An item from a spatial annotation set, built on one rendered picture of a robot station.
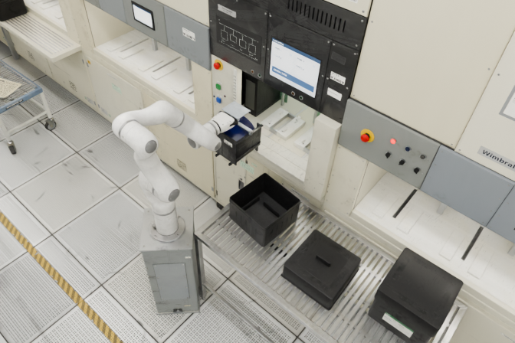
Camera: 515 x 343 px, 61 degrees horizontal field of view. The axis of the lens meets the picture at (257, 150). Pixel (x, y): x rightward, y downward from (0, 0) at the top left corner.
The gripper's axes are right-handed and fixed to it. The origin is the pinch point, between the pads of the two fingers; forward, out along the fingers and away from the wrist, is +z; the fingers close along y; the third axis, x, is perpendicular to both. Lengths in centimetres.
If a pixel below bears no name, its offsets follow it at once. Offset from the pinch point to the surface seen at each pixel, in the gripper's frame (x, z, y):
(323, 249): -39, -13, 74
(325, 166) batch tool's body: -11, 11, 53
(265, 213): -48, -10, 33
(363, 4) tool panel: 75, 16, 52
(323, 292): -39, -32, 87
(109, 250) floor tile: -125, -64, -61
